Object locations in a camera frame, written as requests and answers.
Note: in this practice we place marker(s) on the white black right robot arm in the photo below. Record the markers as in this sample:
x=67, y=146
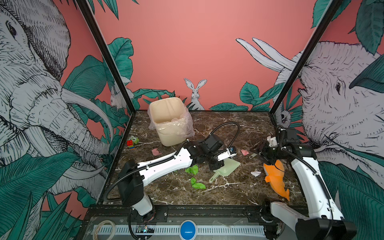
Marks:
x=324, y=221

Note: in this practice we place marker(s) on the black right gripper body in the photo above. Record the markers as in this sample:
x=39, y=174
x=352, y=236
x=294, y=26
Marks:
x=269, y=154

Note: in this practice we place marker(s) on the small pink paper scrap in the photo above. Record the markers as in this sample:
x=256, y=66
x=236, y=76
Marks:
x=156, y=152

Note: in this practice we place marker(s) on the clear plastic bin liner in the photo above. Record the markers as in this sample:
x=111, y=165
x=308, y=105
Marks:
x=170, y=123

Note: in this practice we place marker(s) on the white slotted cable duct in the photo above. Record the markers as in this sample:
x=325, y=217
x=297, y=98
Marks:
x=205, y=230

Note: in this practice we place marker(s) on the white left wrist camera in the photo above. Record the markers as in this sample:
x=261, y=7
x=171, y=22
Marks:
x=228, y=153

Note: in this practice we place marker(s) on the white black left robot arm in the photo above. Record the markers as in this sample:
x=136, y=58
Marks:
x=129, y=187

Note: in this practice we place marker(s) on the pink paper scrap right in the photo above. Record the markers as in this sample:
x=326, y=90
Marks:
x=245, y=152

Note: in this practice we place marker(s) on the orange plush fish toy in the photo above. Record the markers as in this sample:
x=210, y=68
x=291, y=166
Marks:
x=274, y=176

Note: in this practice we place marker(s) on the green paper scrap front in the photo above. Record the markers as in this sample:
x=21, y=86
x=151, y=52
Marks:
x=196, y=185

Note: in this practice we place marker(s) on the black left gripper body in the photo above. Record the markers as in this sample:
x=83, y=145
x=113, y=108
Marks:
x=214, y=164

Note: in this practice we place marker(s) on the green paper scrap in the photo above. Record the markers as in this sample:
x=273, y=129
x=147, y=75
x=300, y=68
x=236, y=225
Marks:
x=192, y=170
x=196, y=185

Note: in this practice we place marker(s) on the green paper scrap middle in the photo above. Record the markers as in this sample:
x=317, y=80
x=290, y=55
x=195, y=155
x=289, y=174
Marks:
x=192, y=170

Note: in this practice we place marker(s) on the cream plastic trash bin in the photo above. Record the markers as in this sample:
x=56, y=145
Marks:
x=173, y=103

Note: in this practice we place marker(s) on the light green hand brush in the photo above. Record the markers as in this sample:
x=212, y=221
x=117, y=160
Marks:
x=255, y=153

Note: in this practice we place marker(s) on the blue round button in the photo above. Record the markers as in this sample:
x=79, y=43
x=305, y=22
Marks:
x=188, y=230

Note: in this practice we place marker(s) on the light green plastic dustpan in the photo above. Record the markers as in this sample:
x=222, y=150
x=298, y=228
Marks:
x=230, y=166

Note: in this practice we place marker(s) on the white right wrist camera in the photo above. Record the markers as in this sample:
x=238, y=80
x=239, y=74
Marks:
x=272, y=141

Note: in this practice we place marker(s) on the coiled clear tube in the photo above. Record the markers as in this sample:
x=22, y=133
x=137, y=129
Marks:
x=102, y=226

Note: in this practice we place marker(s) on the colourful toy block frog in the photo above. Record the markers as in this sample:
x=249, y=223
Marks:
x=132, y=142

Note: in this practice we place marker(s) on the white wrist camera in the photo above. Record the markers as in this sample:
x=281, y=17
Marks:
x=228, y=153
x=272, y=141

